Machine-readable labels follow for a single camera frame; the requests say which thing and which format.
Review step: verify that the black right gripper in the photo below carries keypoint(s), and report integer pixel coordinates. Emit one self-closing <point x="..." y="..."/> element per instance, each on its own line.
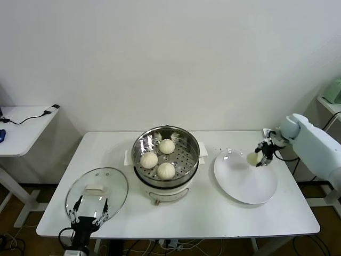
<point x="269" y="150"/>

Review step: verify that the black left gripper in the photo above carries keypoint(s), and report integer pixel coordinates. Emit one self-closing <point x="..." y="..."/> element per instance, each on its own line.
<point x="84" y="225"/>

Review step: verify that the white steamed baozi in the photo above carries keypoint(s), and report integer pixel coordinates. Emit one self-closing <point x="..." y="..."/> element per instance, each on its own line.
<point x="166" y="146"/>
<point x="253" y="158"/>
<point x="149" y="160"/>
<point x="166" y="171"/>

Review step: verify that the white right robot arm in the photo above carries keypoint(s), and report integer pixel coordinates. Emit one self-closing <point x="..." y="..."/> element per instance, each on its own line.
<point x="314" y="144"/>

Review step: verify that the perforated steel steamer basket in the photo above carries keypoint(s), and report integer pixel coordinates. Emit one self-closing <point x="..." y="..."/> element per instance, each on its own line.
<point x="183" y="162"/>

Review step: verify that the white round plate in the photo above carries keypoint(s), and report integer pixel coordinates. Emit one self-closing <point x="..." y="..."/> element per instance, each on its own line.
<point x="239" y="181"/>

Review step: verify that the white electric cooker base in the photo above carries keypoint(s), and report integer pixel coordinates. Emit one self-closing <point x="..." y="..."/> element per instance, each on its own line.
<point x="170" y="193"/>

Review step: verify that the white narrow side table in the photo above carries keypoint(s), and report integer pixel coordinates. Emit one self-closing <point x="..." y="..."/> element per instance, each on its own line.
<point x="331" y="106"/>

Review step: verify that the white power strip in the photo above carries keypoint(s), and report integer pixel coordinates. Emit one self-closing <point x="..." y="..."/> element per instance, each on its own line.
<point x="170" y="243"/>

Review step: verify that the white side desk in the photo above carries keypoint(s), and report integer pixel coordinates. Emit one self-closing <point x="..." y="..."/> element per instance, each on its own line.
<point x="26" y="138"/>

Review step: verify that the blue computer mouse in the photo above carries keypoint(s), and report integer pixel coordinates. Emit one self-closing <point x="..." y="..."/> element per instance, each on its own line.
<point x="2" y="135"/>

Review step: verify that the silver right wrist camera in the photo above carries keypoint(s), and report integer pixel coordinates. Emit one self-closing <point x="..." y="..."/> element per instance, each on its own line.
<point x="269" y="133"/>

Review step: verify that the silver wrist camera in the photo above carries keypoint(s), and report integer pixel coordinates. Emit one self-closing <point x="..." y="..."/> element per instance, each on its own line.
<point x="76" y="253"/>
<point x="269" y="133"/>

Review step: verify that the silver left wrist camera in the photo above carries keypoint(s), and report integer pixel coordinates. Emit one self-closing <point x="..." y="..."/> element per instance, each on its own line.
<point x="76" y="253"/>

